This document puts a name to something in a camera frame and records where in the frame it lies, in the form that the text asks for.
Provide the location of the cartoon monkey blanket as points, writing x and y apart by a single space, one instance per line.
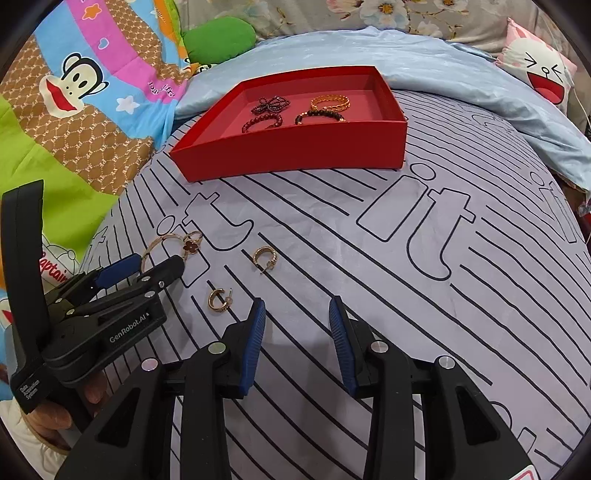
92 152

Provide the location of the pink rabbit cushion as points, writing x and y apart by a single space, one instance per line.
540 69

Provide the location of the person's left hand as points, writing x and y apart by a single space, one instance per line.
60 420

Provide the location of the red cardboard box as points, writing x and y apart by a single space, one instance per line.
300 147

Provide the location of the gold hoop earring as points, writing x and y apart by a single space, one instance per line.
256 256
214 300

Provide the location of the floral grey bed cover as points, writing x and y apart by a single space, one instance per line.
300 14

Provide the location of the light blue blanket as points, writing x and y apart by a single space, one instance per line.
415 60

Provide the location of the green pillow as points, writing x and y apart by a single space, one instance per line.
217 41

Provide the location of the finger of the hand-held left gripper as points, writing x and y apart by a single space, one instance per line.
115 273
164 274

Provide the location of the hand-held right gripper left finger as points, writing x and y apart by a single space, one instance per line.
251 346

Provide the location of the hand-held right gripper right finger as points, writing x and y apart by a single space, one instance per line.
341 346

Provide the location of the thin rose gold bangle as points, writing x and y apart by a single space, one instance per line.
188 246

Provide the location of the grey striped bed sheet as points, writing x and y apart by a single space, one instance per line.
369 286

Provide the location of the gold woven bangle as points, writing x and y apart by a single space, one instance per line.
323 98

